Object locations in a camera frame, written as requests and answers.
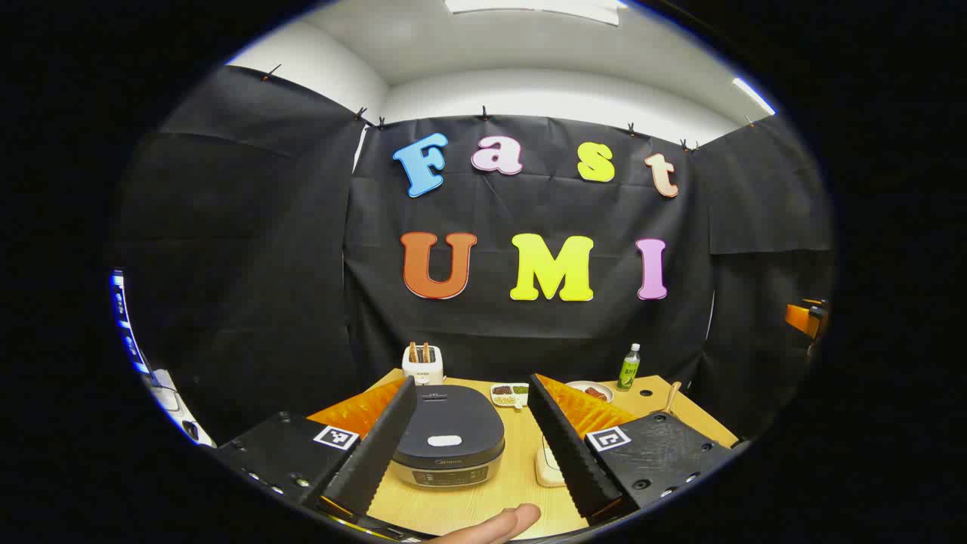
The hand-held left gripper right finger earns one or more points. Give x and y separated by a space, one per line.
566 446

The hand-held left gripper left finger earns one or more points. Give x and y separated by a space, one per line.
378 453

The clear box of white rice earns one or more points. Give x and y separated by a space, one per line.
548 465

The dark grey rice cooker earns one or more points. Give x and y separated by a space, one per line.
453 419

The wooden spoon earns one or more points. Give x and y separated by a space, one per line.
672 394

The white round plate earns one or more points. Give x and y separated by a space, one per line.
582 387

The white divided bean dish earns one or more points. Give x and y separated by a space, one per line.
510 394

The white toaster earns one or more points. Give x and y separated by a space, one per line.
423 372

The green drink bottle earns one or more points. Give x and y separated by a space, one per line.
628 370

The white side desk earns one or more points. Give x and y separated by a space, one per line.
174 404

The black backdrop cloth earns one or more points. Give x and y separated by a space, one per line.
264 264

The orange chair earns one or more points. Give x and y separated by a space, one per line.
802 317

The computer monitor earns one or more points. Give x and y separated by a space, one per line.
125 325

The row of black cloth clips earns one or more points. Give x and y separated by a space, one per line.
484 115

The narrow ceiling light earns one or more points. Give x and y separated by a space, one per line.
752 94

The large ceiling light panel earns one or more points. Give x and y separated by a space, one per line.
529 7

